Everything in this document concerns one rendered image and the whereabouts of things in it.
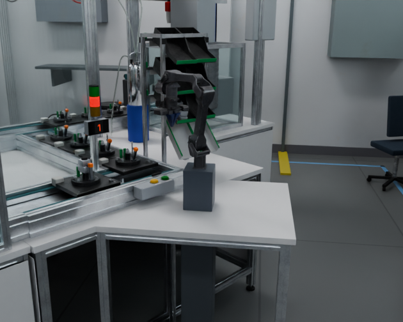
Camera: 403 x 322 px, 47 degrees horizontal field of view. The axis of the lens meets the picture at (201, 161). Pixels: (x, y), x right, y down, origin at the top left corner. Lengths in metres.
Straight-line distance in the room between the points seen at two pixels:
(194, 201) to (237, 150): 1.68
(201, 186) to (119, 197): 0.40
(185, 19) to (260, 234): 2.09
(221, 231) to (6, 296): 0.91
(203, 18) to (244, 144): 1.07
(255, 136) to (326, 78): 2.44
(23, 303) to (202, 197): 0.89
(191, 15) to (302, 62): 2.82
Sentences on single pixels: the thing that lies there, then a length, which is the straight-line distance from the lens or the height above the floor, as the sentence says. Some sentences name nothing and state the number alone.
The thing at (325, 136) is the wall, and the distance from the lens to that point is 6.39.
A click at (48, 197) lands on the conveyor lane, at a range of 2.35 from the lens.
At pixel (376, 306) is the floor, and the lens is 3.29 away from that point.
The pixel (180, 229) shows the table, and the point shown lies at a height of 0.86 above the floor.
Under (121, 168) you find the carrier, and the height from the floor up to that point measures 0.97.
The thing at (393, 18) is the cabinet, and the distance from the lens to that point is 6.02.
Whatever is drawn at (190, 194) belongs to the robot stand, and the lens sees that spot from 2.20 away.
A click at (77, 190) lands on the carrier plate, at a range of 2.24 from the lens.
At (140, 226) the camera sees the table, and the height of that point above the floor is 0.86.
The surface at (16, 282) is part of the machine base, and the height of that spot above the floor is 0.72.
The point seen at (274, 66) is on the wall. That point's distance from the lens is 6.18.
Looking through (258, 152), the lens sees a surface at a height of 0.63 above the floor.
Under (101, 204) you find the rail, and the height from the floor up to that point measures 0.92.
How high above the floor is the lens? 1.75
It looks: 17 degrees down
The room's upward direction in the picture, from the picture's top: 1 degrees clockwise
